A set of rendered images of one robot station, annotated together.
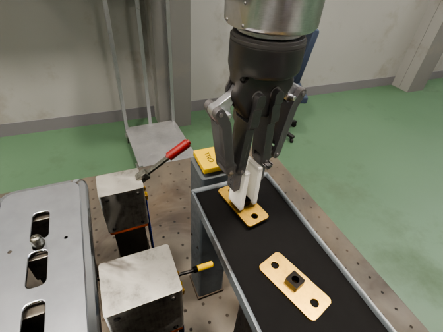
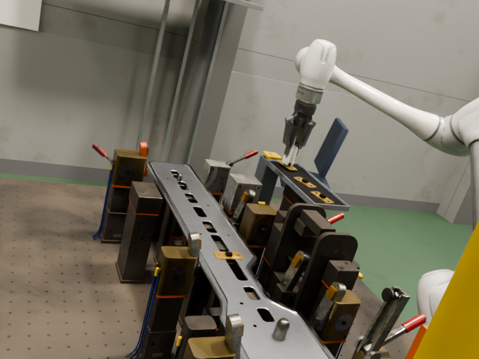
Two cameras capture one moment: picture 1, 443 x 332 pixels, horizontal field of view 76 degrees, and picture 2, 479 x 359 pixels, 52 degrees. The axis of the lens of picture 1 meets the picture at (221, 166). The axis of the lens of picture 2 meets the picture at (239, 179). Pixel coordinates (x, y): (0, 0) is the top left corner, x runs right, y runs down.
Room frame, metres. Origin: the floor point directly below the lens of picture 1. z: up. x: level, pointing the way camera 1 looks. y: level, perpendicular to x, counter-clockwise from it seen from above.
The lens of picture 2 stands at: (-1.43, 0.17, 1.69)
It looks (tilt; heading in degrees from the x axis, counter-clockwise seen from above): 20 degrees down; 358
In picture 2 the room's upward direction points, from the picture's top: 16 degrees clockwise
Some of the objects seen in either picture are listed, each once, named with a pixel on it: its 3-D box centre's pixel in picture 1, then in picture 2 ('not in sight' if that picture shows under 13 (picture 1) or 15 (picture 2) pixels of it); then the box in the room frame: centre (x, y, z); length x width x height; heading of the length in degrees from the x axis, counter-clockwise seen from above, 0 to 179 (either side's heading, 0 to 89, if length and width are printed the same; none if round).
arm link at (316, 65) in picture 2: not in sight; (318, 63); (0.31, -0.03, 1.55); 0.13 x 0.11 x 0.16; 6
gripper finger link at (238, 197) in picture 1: (238, 186); (287, 154); (0.29, -0.03, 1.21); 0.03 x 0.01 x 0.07; 35
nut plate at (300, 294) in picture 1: (294, 281); (305, 181); (0.18, -0.10, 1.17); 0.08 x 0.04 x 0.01; 43
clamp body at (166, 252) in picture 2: not in sight; (160, 307); (-0.31, 0.25, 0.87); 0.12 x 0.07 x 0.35; 116
